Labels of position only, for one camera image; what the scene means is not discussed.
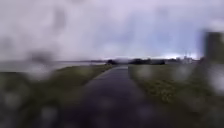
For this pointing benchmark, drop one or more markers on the dark wet asphalt path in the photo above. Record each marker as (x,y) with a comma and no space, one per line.
(113,90)

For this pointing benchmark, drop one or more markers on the dark clump of trees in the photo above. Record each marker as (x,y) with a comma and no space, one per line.
(146,61)

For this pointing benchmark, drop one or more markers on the grass verge beside water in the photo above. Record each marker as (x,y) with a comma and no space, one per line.
(63,80)

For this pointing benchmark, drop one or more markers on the wide grass field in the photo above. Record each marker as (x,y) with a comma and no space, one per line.
(166,83)

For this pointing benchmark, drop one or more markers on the distant row of buildings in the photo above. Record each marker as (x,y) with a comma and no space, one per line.
(185,60)

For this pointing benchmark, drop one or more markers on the grey water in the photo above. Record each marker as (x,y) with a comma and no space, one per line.
(20,65)

